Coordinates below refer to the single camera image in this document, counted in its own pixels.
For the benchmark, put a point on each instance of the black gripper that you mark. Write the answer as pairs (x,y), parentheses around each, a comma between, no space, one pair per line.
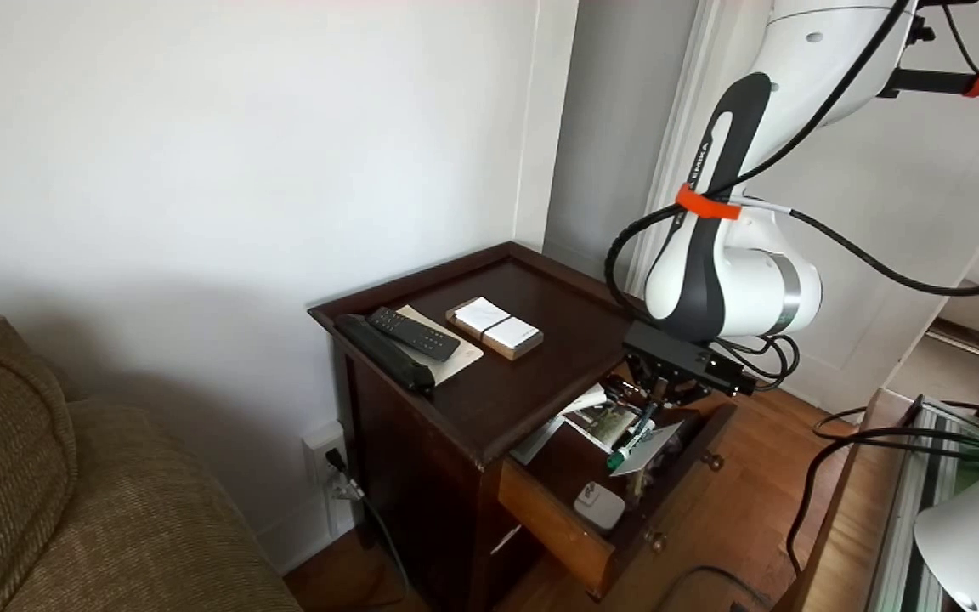
(661,381)

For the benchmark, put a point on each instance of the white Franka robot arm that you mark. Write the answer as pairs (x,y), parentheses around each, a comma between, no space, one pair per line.
(762,180)

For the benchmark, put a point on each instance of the open wooden drawer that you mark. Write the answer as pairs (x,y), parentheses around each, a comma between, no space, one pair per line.
(580,512)

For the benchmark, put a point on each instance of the photo card box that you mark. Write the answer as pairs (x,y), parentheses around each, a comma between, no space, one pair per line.
(601,426)

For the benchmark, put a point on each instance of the white square device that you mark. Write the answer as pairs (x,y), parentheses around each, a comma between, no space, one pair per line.
(601,508)

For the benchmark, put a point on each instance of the dark wooden nightstand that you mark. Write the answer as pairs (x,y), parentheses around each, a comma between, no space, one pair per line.
(476,386)

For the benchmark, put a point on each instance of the white box with black band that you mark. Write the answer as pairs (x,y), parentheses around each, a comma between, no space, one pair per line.
(494,327)

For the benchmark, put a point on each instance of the beige notepad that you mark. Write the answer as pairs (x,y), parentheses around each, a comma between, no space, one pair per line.
(456,356)

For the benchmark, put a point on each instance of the black remote with buttons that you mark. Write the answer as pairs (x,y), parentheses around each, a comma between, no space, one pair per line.
(413,334)

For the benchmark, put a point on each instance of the long black remote control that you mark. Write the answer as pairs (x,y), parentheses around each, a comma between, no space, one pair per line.
(384,356)

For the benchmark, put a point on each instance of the brown fabric sofa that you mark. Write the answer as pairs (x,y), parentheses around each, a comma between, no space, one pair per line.
(82,486)

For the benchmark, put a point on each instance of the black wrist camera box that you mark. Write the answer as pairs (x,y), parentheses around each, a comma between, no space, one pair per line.
(688,348)

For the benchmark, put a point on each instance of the white wall outlet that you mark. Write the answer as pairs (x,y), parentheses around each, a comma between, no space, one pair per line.
(326,476)

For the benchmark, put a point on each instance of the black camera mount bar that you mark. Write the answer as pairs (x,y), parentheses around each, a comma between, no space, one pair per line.
(943,81)

